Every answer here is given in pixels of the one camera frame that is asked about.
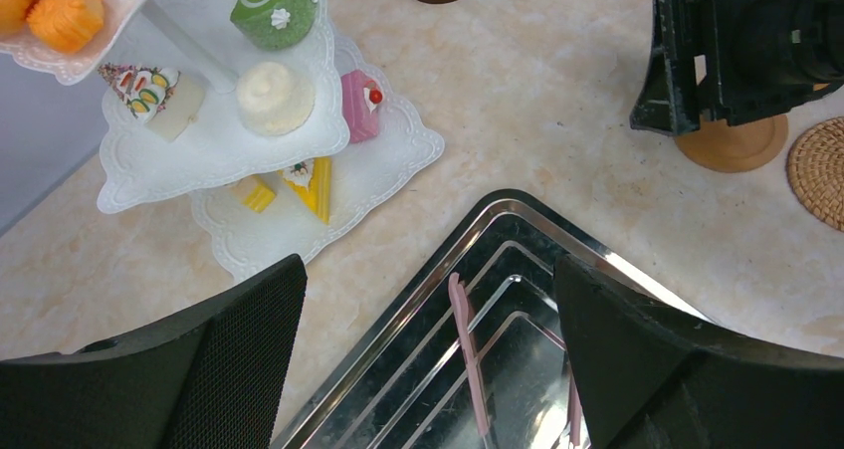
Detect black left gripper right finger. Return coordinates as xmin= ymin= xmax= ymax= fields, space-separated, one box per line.
xmin=553 ymin=257 xmax=843 ymax=448

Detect pink cake slice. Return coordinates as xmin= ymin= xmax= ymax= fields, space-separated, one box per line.
xmin=340 ymin=69 xmax=384 ymax=144

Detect yellow cake slice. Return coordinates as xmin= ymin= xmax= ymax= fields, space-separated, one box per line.
xmin=277 ymin=156 xmax=332 ymax=224

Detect white round bun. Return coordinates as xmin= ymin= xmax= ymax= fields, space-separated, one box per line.
xmin=235 ymin=61 xmax=316 ymax=136

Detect stainless steel tray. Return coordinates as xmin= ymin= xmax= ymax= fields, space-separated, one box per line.
xmin=274 ymin=189 xmax=691 ymax=448

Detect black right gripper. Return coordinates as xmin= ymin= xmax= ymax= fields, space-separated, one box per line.
xmin=630 ymin=0 xmax=843 ymax=136

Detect green roll cake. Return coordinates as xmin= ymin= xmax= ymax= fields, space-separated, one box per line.
xmin=230 ymin=0 xmax=318 ymax=51

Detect small yellow cake piece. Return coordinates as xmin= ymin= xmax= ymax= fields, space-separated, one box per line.
xmin=228 ymin=174 xmax=277 ymax=214

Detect woven coaster front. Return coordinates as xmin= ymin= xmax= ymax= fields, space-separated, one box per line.
xmin=786 ymin=116 xmax=843 ymax=232

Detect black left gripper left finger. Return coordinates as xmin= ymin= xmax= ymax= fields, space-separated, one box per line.
xmin=1 ymin=254 xmax=308 ymax=448

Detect white three-tier dessert stand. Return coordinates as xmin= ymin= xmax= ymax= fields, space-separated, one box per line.
xmin=1 ymin=0 xmax=445 ymax=282

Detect metal tongs with pink tips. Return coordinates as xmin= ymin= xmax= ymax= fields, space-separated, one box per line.
xmin=448 ymin=273 xmax=590 ymax=448

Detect white triangular cake slice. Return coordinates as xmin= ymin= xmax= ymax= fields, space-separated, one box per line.
xmin=98 ymin=63 xmax=206 ymax=142

